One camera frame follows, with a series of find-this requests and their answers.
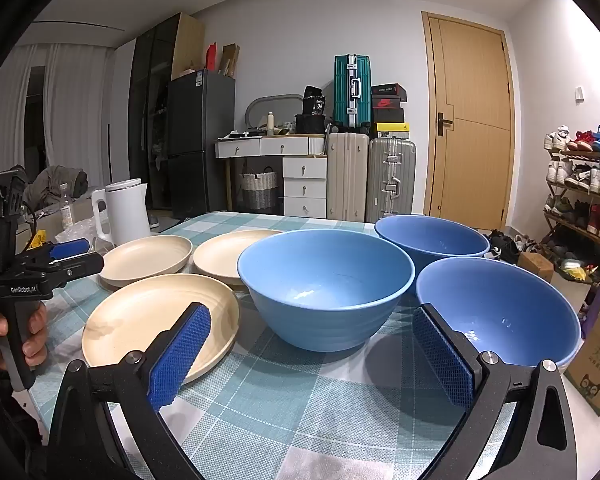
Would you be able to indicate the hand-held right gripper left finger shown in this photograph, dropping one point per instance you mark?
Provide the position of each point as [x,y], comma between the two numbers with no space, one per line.
[180,355]

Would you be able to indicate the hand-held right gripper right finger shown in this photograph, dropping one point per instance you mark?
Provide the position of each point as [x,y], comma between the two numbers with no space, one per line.
[442,360]

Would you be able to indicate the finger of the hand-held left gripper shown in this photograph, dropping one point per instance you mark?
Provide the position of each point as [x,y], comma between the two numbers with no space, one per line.
[80,266]
[70,247]

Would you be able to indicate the beige plate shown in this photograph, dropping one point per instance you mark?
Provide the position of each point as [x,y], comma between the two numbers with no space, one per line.
[220,255]
[145,320]
[145,257]

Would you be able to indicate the blue bowl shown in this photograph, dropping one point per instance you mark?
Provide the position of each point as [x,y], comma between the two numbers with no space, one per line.
[325,270]
[500,305]
[430,237]

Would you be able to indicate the person's left forearm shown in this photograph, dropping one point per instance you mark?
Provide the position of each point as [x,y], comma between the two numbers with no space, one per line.
[0,425]

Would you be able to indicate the person's left hand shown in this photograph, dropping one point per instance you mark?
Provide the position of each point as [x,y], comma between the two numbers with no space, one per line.
[36,335]

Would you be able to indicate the clear plastic bag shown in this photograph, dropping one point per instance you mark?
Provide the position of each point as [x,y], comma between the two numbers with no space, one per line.
[77,232]

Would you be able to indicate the clear plastic bottle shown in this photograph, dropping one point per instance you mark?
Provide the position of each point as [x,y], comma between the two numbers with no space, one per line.
[67,210]

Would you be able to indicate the grey jacket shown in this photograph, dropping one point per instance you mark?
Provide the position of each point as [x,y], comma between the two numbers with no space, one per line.
[60,182]

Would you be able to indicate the white electric kettle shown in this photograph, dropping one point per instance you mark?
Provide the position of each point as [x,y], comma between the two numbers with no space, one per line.
[125,210]

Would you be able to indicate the teal plaid tablecloth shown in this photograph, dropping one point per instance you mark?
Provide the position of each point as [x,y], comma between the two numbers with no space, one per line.
[280,400]

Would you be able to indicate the scattered shoes group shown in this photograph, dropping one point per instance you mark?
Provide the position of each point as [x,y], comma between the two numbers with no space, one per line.
[505,247]

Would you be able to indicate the small brown cardboard box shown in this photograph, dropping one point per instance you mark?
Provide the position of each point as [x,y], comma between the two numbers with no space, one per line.
[535,266]

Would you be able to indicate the white curtain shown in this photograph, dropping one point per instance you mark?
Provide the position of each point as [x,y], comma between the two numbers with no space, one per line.
[80,110]
[12,110]

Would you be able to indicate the white trash bin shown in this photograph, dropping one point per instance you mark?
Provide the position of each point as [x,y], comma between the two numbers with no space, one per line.
[572,282]

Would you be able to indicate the green white cardboard box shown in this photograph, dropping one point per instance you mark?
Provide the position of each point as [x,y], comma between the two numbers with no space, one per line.
[595,360]

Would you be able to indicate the black glass cabinet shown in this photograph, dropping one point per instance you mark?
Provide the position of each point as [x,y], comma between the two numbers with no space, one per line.
[152,110]

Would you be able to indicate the dark grey refrigerator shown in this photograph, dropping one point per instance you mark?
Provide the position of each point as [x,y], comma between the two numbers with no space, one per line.
[200,135]

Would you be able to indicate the woven laundry basket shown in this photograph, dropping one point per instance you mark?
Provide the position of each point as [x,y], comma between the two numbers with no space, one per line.
[259,190]

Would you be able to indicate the silver suitcase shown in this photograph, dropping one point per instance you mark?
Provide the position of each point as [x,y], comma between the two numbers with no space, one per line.
[390,180]

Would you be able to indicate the wooden shoe rack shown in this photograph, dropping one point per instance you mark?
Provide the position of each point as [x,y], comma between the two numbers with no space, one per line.
[580,230]

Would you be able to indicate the beige suitcase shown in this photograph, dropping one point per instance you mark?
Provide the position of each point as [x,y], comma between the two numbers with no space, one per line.
[347,180]

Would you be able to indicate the white dresser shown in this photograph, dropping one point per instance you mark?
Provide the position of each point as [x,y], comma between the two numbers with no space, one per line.
[304,180]

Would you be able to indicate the grey framed oval mirror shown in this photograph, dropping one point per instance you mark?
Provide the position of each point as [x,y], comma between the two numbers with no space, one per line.
[252,107]

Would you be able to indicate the collection of sneakers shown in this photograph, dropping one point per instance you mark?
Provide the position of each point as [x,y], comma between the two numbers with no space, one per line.
[585,177]

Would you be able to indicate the white bottle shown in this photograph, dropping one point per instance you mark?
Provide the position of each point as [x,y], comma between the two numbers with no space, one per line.
[270,124]

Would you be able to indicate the yellow black shoe box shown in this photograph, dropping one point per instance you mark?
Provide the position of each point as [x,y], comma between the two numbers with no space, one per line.
[390,130]

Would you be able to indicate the wooden door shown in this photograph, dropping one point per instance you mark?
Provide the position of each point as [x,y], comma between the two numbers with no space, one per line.
[470,125]

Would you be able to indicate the brown cardboard packaging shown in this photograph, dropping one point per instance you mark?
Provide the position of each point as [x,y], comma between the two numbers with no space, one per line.
[230,60]

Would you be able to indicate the plain black shoe box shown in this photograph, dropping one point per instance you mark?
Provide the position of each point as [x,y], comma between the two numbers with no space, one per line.
[387,116]

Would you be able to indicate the black red shoe box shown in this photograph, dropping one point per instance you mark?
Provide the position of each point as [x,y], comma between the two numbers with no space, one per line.
[387,104]

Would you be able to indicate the black container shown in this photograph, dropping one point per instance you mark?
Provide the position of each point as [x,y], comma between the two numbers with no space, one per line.
[310,124]

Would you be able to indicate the teal suitcase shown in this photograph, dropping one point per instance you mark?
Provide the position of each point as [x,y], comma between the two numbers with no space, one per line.
[352,95]

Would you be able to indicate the black printed bag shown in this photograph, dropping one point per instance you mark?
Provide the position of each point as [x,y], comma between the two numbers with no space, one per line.
[314,100]

